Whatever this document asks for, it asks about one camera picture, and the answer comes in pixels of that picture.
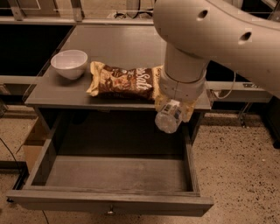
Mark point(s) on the white bowl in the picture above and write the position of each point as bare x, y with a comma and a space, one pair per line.
70, 64

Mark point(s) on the brown yellow snack bag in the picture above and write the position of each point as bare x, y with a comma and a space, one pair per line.
115, 82

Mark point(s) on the metal rail frame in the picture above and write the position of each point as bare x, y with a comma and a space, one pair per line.
73, 17

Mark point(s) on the grey cabinet with counter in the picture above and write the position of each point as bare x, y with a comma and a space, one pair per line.
75, 119

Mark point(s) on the cardboard box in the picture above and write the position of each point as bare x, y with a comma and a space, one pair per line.
33, 143

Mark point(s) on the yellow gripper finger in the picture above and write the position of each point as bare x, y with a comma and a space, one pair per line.
160, 100
187, 110

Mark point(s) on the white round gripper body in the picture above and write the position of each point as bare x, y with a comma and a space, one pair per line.
181, 88

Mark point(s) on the open grey top drawer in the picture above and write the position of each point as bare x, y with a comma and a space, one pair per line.
156, 180

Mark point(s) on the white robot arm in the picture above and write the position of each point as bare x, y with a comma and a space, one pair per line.
198, 31

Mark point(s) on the clear plastic water bottle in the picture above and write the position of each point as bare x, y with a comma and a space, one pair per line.
169, 117

